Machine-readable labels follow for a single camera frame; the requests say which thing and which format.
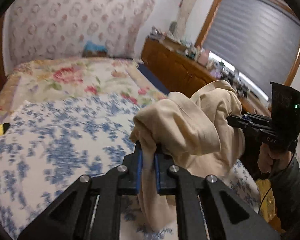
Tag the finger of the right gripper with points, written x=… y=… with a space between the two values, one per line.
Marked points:
x=239 y=122
x=257 y=119

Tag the circle patterned curtain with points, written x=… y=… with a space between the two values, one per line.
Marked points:
x=54 y=29

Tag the blue item on box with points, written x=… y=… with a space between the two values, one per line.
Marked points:
x=93 y=50

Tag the navy blue bed sheet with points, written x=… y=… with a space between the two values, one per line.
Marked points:
x=152 y=78

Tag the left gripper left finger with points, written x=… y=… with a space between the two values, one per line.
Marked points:
x=90 y=208

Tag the beige tied drape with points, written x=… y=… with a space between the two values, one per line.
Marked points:
x=183 y=15

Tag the blue floral white blanket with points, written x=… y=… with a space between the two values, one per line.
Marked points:
x=51 y=144

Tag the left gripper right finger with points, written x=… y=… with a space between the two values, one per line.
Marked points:
x=206 y=208

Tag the peach printed t-shirt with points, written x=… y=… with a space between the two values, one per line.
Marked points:
x=195 y=132

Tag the grey window blind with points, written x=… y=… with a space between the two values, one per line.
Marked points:
x=257 y=37

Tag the pink bottle on sideboard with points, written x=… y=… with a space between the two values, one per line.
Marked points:
x=203 y=57

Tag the pink floral bedspread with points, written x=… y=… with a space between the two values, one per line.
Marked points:
x=49 y=80

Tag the person right hand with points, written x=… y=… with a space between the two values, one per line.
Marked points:
x=271 y=160

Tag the wooden sideboard cabinet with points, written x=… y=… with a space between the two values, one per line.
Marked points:
x=181 y=74

